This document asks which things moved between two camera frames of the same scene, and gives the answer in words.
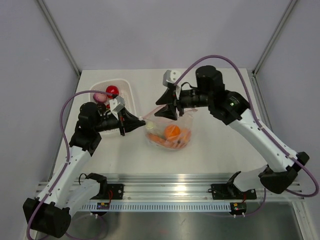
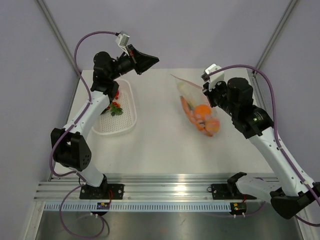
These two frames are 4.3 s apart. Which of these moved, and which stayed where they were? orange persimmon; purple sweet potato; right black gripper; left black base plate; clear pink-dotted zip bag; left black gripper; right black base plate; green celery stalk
Moved: right black gripper; orange persimmon; purple sweet potato; green celery stalk; left black gripper; clear pink-dotted zip bag
Stayed: left black base plate; right black base plate
